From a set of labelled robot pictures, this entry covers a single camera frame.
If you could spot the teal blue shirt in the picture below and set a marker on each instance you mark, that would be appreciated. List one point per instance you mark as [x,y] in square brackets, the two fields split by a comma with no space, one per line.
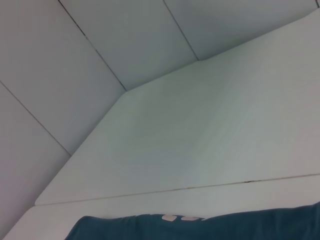
[200,227]

